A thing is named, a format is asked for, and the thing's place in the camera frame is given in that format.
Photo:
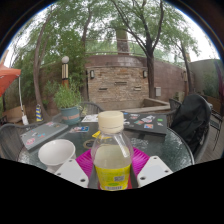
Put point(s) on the small blue sticker card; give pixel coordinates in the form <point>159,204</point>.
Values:
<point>79,129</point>

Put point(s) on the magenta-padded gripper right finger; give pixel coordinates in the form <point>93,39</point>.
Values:
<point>154,170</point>

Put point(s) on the blue and yellow striped cone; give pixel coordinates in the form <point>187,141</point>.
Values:
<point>39,113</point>

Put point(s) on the white mug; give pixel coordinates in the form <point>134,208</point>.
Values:
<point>56,153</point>

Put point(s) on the green plant in teal pot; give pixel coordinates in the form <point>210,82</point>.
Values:
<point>68,100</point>

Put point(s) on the clear bottle with yellow label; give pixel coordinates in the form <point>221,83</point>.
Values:
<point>112,166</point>

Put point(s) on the tape roll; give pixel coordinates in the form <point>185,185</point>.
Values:
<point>87,144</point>

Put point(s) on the black backpack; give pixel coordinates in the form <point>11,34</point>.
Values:
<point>191,118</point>

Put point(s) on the black wall lamp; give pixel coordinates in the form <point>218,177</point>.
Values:
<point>145,74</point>
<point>92,74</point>

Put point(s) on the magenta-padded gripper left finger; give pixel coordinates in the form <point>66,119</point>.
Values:
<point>71,173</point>

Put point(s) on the small yellow card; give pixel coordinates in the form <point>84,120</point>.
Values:
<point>96,134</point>

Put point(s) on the orange canopy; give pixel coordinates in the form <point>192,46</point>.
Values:
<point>7,76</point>

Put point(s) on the dark patio chair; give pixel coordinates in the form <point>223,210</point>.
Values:
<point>205,146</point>

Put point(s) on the black laptop with stickers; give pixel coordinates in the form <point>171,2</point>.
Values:
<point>146,123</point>

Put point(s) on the grey wall box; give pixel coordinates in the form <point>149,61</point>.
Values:
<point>158,91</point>

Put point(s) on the grey laptop with stickers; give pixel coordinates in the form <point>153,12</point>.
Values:
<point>43,133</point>

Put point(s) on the white sticker sheet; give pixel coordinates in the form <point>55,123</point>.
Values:
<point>90,118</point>

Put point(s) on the wooden lamp post with globe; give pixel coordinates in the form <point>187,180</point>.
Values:
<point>65,71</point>

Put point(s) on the white canopy leg weight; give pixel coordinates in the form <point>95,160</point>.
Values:
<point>25,120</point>

